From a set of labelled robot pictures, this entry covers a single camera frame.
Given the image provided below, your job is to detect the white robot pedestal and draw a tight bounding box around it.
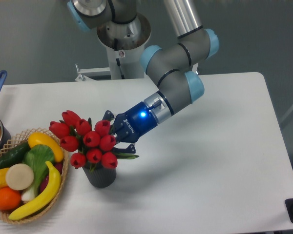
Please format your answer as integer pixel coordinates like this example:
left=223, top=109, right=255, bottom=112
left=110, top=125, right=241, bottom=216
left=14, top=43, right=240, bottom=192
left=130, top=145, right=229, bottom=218
left=74, top=12, right=200, bottom=82

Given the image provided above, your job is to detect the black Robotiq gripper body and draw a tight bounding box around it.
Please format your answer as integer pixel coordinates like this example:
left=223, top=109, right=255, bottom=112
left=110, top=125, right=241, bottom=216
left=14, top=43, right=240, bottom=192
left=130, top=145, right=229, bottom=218
left=113, top=102, right=158, bottom=143

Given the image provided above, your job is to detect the red tulip bouquet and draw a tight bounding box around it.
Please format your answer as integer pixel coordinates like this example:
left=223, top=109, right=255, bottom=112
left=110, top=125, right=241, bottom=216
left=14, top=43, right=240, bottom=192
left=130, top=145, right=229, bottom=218
left=49, top=110, right=139, bottom=171

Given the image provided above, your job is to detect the yellow banana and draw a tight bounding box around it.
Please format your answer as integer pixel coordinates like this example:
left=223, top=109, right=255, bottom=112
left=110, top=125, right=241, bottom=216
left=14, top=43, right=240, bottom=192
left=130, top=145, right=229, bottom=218
left=8, top=161, right=61, bottom=221

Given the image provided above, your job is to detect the dark grey ribbed vase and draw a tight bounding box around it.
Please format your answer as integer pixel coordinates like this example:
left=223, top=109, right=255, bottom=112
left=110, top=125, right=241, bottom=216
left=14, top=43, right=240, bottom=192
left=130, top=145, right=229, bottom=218
left=83, top=167, right=117, bottom=188

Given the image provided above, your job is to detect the green cucumber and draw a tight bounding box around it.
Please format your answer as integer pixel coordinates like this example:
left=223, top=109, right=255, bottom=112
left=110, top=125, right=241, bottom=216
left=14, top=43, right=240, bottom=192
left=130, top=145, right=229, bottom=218
left=0, top=141, right=30, bottom=169

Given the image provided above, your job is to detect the woven wicker basket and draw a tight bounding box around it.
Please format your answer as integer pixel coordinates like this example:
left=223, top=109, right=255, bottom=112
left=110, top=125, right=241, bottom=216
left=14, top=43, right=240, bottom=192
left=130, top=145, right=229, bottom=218
left=0, top=128, right=69, bottom=225

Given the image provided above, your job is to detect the beige round slice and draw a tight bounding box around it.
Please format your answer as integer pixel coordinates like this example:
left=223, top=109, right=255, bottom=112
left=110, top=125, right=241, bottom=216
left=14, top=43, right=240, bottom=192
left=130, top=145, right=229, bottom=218
left=5, top=163, right=34, bottom=191

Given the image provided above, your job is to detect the dark red vegetable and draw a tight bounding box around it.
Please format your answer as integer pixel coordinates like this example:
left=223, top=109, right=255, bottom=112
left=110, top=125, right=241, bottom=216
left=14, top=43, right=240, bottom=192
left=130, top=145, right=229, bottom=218
left=39, top=162, right=63, bottom=193

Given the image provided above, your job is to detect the green bok choy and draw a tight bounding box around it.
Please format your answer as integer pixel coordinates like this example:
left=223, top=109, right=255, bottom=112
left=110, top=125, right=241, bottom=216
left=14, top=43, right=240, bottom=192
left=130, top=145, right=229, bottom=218
left=21, top=144, right=55, bottom=203

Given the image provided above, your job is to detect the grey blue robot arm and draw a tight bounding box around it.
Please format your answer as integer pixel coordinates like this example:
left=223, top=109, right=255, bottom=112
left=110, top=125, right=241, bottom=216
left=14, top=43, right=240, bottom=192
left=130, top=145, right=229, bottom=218
left=67, top=0, right=219, bottom=159

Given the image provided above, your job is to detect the orange fruit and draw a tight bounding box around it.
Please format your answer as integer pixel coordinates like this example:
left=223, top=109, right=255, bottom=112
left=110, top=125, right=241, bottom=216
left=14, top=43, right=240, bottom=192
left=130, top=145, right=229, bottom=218
left=0, top=187, right=21, bottom=211

